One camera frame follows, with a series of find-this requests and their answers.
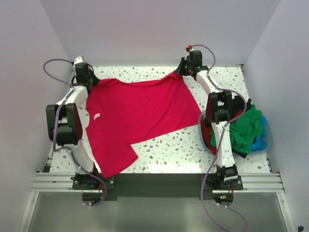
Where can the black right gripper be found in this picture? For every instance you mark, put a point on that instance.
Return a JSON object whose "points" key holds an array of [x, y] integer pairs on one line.
{"points": [[179, 69]]}

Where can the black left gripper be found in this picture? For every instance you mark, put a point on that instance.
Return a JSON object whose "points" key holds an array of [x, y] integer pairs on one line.
{"points": [[95, 79]]}

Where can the pink red t-shirt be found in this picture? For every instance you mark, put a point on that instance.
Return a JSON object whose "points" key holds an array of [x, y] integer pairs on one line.
{"points": [[122, 114]]}

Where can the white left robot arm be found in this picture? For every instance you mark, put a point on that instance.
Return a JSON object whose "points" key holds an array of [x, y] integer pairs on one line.
{"points": [[64, 125]]}

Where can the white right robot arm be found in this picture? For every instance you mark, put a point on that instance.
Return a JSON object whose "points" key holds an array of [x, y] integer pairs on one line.
{"points": [[218, 111]]}

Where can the black t-shirt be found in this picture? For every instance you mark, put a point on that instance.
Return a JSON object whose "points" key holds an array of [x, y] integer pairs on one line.
{"points": [[237, 108]]}

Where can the dark red t-shirt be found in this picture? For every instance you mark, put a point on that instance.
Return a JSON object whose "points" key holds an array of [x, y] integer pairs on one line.
{"points": [[208, 136]]}

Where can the green t-shirt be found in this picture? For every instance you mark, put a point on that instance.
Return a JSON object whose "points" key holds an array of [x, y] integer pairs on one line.
{"points": [[244, 130]]}

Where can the blue t-shirt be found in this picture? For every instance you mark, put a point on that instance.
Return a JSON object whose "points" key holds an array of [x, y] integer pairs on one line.
{"points": [[261, 141]]}

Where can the blue plastic laundry basket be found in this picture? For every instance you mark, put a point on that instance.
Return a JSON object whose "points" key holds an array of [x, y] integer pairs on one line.
{"points": [[203, 116]]}

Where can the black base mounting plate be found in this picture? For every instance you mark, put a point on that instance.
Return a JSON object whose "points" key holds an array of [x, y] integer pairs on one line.
{"points": [[151, 186]]}

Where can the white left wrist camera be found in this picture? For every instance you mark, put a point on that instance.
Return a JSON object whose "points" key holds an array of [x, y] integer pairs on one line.
{"points": [[79, 59]]}

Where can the aluminium frame rail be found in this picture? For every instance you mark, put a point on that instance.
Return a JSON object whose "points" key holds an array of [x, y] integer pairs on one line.
{"points": [[61, 182]]}

